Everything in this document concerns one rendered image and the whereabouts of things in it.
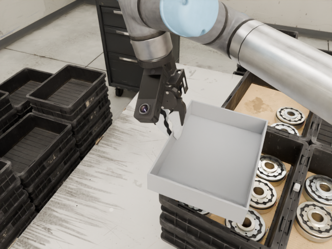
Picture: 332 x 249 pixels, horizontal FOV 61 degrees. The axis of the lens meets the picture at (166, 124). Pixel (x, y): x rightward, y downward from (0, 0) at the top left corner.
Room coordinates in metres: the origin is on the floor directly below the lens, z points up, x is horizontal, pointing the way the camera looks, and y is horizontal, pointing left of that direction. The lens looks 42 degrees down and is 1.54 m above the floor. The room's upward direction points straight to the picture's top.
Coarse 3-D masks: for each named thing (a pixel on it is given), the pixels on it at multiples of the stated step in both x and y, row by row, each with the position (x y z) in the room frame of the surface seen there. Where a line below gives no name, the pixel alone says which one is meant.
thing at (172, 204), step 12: (276, 132) 0.65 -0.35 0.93; (300, 156) 0.55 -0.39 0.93; (300, 168) 0.51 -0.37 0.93; (288, 192) 0.43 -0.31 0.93; (168, 204) 0.40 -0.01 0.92; (180, 204) 0.39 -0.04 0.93; (288, 204) 0.39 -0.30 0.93; (192, 216) 0.36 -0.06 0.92; (204, 216) 0.36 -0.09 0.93; (216, 228) 0.33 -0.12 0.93; (228, 228) 0.33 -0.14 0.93; (240, 240) 0.30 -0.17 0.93; (252, 240) 0.30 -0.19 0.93; (276, 240) 0.30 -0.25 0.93
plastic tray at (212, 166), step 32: (192, 128) 0.54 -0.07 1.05; (224, 128) 0.54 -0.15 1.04; (256, 128) 0.53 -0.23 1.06; (160, 160) 0.41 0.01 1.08; (192, 160) 0.43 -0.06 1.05; (224, 160) 0.44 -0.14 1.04; (256, 160) 0.41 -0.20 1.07; (160, 192) 0.35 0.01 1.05; (192, 192) 0.32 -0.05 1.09; (224, 192) 0.35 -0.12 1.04
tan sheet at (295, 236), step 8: (304, 200) 0.47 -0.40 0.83; (296, 232) 0.37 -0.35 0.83; (296, 240) 0.35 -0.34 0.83; (304, 240) 0.35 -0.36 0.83; (288, 248) 0.33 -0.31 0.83; (296, 248) 0.33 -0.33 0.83; (304, 248) 0.33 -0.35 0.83; (312, 248) 0.33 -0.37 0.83; (320, 248) 0.33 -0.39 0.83; (328, 248) 0.33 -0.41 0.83
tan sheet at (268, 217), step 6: (288, 168) 0.59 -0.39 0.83; (276, 186) 0.52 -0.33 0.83; (282, 186) 0.52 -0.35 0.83; (276, 192) 0.50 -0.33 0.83; (210, 216) 0.42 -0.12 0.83; (216, 216) 0.42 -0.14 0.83; (264, 216) 0.42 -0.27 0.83; (270, 216) 0.42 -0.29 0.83; (222, 222) 0.40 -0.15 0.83; (270, 222) 0.40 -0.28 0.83; (264, 240) 0.35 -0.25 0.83
